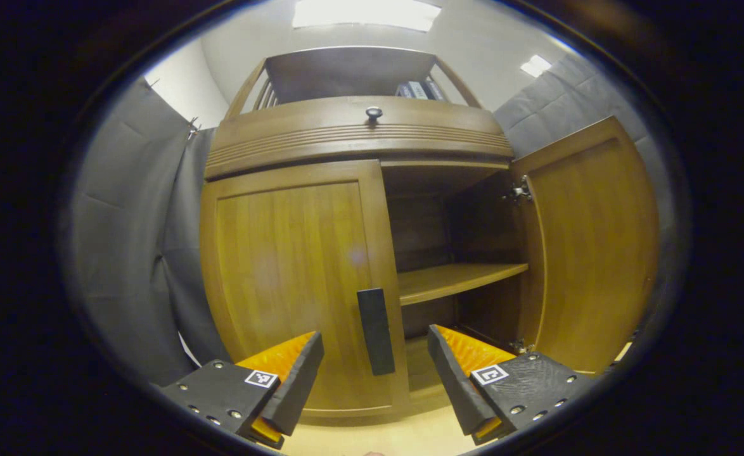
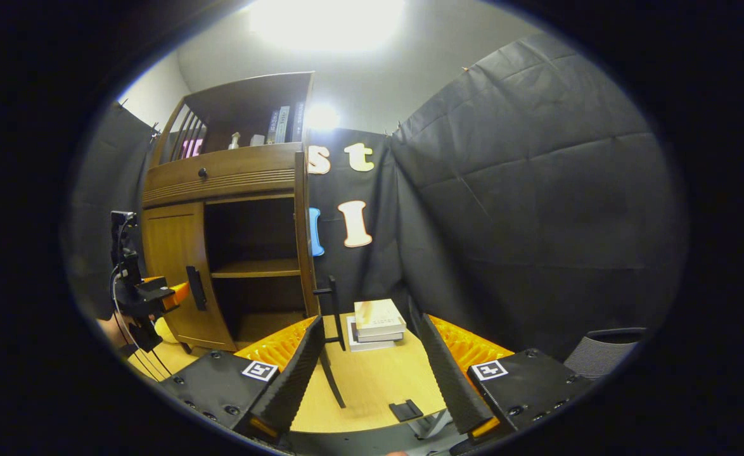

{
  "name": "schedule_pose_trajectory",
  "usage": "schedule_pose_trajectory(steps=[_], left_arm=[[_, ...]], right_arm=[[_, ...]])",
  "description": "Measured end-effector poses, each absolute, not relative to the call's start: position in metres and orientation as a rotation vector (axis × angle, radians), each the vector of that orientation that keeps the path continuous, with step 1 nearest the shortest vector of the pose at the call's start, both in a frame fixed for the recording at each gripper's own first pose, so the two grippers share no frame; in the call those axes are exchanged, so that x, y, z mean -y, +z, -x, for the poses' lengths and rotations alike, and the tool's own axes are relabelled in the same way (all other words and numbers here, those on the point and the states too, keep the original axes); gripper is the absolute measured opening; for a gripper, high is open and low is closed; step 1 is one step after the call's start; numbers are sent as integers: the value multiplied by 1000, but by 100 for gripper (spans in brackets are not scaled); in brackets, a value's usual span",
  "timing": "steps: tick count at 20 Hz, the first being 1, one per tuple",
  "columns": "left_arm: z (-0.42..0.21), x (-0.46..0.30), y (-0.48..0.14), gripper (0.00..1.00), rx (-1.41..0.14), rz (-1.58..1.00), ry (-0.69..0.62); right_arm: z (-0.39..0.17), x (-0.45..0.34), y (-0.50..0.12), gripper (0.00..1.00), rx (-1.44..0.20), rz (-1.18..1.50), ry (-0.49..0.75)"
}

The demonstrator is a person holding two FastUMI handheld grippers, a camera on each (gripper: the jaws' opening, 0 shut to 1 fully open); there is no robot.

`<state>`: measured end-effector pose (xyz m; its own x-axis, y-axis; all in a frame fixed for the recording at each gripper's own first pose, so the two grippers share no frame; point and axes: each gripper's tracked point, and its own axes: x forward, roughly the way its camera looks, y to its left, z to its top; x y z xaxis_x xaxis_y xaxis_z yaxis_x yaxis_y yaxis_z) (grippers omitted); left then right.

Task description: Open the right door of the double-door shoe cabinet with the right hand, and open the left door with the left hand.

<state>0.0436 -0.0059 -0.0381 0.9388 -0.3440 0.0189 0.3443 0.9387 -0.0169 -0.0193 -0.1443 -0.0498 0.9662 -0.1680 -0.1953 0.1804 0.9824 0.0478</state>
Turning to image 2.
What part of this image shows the large ceiling light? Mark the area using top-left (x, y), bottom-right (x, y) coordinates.
top-left (248, 0), bottom-right (404, 54)

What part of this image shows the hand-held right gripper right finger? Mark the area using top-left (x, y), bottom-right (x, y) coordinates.
top-left (418, 313), bottom-right (601, 444)

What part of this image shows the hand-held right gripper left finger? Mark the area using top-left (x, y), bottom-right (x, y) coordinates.
top-left (157, 315), bottom-right (326, 441)

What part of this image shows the wooden cabinet drawer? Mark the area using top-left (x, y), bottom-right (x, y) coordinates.
top-left (142, 142), bottom-right (303, 208)

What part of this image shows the small ceiling spotlight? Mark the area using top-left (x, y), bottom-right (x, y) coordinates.
top-left (305, 104), bottom-right (341, 132)

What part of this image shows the wooden double-door shoe cabinet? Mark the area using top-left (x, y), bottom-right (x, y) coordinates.
top-left (141, 71), bottom-right (319, 352)

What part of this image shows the small black bracket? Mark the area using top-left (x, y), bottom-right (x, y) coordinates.
top-left (389, 399), bottom-right (423, 422)

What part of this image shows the black backdrop cloth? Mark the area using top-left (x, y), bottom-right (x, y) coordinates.
top-left (71, 32), bottom-right (689, 362)

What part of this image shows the wooden shoe cabinet door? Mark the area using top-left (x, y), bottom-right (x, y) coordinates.
top-left (142, 201), bottom-right (236, 352)
top-left (312, 275), bottom-right (347, 409)

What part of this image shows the black cable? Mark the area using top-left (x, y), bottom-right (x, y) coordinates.
top-left (111, 266), bottom-right (173, 381)

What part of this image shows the grey mesh chair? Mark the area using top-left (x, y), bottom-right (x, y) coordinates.
top-left (563, 327), bottom-right (648, 381)

